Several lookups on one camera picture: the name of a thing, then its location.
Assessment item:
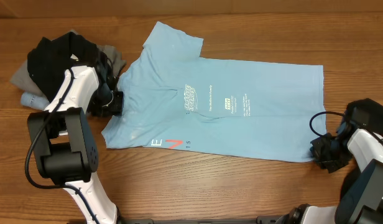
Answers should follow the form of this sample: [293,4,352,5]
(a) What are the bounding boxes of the light blue printed t-shirt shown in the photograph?
[102,22,326,162]

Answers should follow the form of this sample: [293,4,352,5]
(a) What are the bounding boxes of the black folded shirt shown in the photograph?
[27,32,101,102]

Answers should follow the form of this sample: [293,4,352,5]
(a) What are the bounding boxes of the black garment at right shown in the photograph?
[337,98,383,196]

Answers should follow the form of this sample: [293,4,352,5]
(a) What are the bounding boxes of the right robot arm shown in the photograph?
[277,99,383,224]

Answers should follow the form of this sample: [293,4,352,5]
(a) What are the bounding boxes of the light blue folded jeans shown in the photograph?
[21,92,50,111]

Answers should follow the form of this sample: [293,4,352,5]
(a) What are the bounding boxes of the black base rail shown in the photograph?
[118,215,289,224]

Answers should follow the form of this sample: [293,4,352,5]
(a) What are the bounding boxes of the grey folded garment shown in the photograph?
[10,44,126,96]

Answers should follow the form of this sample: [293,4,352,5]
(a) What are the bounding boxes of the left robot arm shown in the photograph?
[24,65,124,223]

